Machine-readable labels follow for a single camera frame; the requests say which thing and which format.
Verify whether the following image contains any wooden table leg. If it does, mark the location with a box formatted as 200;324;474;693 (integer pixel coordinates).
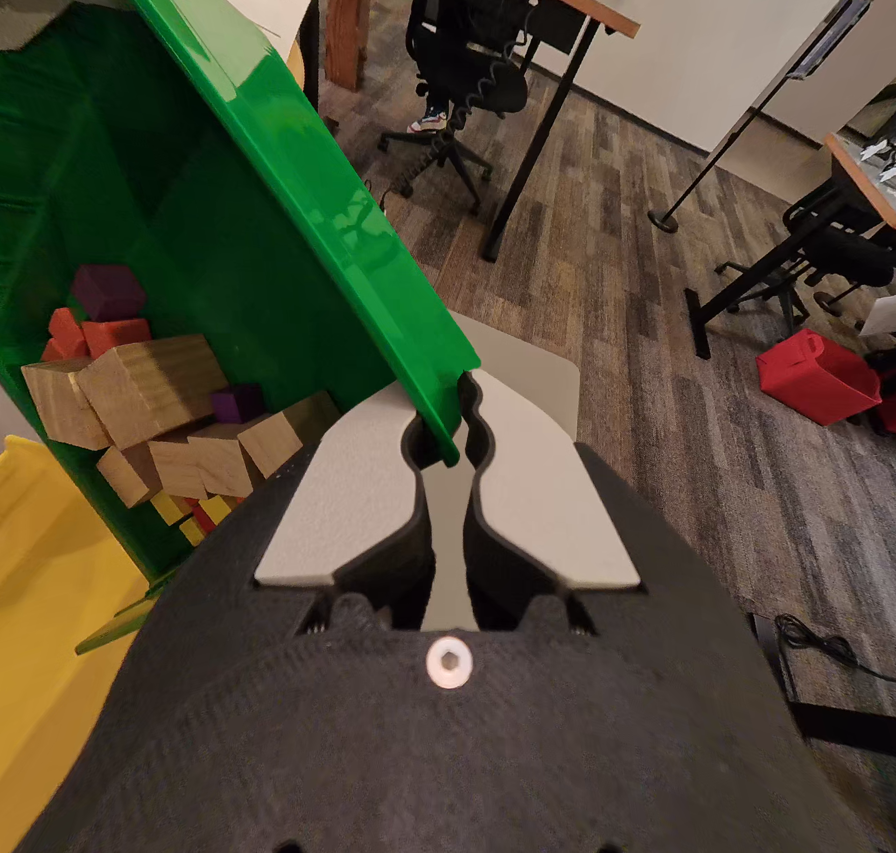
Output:
325;0;375;92

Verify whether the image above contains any red plastic bin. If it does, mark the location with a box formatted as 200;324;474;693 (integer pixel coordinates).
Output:
756;328;883;427

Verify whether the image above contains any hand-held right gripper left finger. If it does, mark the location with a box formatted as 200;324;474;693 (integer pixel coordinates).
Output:
253;385;438;631

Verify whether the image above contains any yellow plastic box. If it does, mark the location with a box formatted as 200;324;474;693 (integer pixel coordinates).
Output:
0;435;158;853

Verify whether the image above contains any black table base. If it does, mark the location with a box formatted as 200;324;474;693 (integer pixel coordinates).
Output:
748;611;896;757

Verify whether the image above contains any black white gadget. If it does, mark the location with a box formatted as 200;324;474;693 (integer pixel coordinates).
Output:
860;137;896;183

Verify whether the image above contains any black office chair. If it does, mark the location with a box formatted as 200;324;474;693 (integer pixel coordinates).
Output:
378;0;529;217
714;188;896;336

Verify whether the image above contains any long wooden desk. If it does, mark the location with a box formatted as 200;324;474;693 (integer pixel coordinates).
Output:
685;132;896;360

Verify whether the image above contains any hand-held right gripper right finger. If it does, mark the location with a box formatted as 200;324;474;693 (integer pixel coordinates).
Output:
458;370;643;632

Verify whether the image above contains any pile of wooden coloured cubes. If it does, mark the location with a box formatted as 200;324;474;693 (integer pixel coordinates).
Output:
21;263;344;547

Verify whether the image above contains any tablet on floor stand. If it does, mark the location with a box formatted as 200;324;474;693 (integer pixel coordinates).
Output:
647;0;875;234

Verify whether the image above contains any black cable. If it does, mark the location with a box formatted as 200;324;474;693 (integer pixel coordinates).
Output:
773;613;896;682

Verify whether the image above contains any wood-edged desk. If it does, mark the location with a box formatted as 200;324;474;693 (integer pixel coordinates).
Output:
388;0;641;262

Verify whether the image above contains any green plastic box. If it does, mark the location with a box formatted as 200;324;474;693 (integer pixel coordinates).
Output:
0;0;483;658

